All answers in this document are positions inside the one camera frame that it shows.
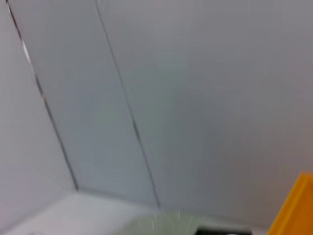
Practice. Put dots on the green wavy glass fruit plate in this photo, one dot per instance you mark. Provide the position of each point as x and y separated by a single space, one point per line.
159 225

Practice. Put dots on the black mesh pen holder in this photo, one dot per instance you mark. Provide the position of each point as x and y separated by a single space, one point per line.
220 231

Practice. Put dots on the yellow plastic storage bin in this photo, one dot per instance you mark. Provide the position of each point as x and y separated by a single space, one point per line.
296 208

